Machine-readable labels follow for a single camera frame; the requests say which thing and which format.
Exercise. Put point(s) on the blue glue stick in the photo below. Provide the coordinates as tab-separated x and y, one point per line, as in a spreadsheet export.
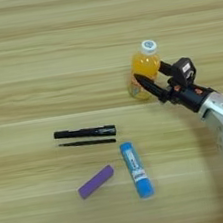
136	170

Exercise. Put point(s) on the small black box white label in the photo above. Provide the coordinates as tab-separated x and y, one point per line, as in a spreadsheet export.
182	71

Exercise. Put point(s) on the orange juice bottle white cap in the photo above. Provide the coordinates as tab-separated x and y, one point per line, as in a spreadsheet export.
143	63

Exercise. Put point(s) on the purple rectangular block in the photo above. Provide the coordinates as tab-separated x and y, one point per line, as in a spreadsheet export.
95	182

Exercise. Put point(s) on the thin black stick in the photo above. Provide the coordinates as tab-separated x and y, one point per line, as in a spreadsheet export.
88	143

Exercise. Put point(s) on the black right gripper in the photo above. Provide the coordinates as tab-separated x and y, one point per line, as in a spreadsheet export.
190	96

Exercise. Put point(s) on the black marker pen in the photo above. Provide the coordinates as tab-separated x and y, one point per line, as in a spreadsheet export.
83	133

